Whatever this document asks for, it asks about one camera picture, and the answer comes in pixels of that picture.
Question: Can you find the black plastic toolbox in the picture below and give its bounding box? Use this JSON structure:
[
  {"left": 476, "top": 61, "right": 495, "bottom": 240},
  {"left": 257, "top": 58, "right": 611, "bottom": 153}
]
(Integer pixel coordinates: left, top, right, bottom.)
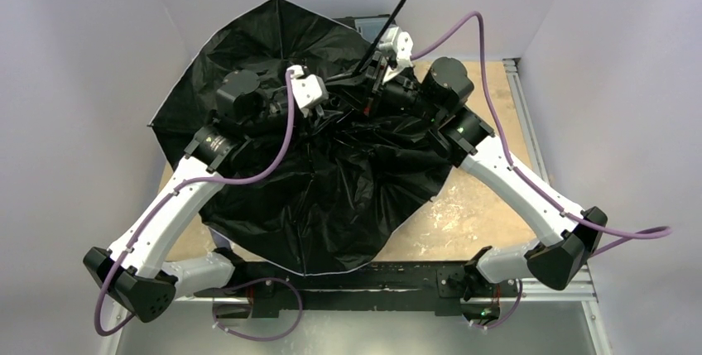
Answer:
[{"left": 334, "top": 14, "right": 390, "bottom": 42}]

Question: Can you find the lilac umbrella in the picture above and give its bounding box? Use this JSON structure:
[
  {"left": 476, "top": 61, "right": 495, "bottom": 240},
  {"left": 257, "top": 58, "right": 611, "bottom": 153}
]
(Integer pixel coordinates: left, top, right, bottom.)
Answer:
[{"left": 151, "top": 0, "right": 451, "bottom": 275}]

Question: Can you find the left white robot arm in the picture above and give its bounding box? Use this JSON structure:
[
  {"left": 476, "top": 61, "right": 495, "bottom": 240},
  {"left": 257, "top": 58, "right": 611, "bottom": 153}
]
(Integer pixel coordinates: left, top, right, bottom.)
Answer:
[{"left": 84, "top": 65, "right": 303, "bottom": 337}]

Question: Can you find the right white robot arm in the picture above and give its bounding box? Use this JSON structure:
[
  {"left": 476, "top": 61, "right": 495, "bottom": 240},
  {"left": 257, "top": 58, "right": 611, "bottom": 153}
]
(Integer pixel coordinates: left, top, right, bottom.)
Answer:
[{"left": 360, "top": 53, "right": 608, "bottom": 290}]

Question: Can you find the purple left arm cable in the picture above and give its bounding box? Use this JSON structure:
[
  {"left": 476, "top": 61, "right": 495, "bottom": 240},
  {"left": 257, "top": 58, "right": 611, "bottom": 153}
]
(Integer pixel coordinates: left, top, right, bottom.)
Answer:
[{"left": 94, "top": 67, "right": 304, "bottom": 342}]

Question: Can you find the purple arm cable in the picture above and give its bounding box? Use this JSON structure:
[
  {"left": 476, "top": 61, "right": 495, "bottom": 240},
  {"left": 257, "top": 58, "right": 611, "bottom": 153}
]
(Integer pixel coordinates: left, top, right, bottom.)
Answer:
[
  {"left": 94, "top": 67, "right": 304, "bottom": 342},
  {"left": 411, "top": 11, "right": 674, "bottom": 332}
]

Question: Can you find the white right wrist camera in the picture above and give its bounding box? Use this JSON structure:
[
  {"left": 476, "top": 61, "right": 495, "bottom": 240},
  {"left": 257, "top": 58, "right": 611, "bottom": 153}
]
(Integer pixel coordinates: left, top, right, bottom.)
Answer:
[{"left": 379, "top": 26, "right": 413, "bottom": 84}]

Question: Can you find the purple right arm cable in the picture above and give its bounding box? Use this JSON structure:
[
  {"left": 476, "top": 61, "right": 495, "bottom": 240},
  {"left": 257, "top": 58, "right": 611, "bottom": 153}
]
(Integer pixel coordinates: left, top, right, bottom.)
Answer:
[{"left": 411, "top": 11, "right": 674, "bottom": 332}]

